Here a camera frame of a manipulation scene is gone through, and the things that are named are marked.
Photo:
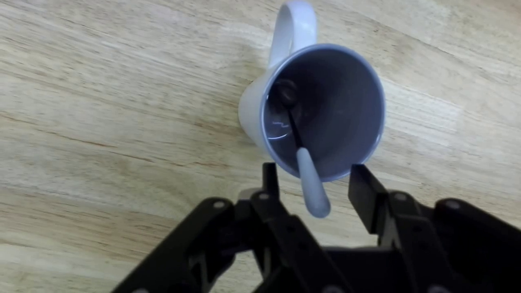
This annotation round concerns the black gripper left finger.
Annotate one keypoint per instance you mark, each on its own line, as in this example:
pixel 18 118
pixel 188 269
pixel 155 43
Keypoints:
pixel 205 243

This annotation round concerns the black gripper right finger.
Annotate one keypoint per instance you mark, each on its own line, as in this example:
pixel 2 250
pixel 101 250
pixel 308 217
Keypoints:
pixel 448 248

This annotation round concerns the white handled spoon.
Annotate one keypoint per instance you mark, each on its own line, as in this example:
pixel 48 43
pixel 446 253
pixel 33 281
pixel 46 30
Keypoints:
pixel 316 201

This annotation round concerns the white ceramic mug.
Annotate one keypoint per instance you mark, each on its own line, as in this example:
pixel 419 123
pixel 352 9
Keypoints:
pixel 324 95

